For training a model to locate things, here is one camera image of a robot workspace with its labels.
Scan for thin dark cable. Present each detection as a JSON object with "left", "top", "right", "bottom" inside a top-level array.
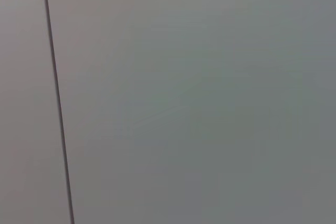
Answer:
[{"left": 41, "top": 0, "right": 76, "bottom": 224}]

